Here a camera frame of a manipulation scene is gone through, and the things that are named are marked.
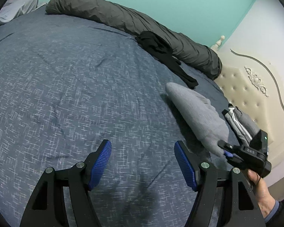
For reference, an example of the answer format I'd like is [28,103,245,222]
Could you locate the grey quilted sweatshirt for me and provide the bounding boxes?
[166,82,230,157]

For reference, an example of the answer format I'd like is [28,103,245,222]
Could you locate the stack of folded clothes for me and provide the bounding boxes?
[222,103,260,146]

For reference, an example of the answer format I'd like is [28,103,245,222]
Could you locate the person's right hand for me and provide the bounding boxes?
[247,169,279,219]

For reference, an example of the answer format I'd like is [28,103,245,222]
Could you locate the cream tufted headboard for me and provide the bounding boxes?
[211,35,284,186]

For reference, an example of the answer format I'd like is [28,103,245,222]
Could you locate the black garment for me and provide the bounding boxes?
[135,31,198,89]

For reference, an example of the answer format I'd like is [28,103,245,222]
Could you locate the dark grey rolled duvet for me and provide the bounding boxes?
[46,0,223,80]

